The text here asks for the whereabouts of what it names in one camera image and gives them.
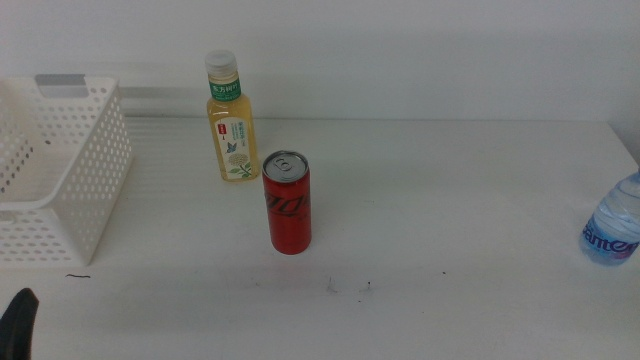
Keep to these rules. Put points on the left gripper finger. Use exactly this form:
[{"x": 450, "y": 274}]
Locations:
[{"x": 20, "y": 325}]

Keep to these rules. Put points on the red soda can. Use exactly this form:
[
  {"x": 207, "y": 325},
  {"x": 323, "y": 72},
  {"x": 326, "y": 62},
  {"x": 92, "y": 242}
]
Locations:
[{"x": 289, "y": 215}]

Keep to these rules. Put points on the yellow tea bottle green label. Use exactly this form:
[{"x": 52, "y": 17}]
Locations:
[{"x": 233, "y": 125}]

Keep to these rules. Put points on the clear water bottle blue cap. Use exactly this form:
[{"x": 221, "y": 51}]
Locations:
[{"x": 615, "y": 225}]

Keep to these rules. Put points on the white perforated plastic basket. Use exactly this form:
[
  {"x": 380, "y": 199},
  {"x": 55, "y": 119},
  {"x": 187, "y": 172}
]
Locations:
[{"x": 95, "y": 165}]

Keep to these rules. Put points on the grey wall rail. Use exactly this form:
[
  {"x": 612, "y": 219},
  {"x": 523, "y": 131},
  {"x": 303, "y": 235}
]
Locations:
[{"x": 155, "y": 92}]

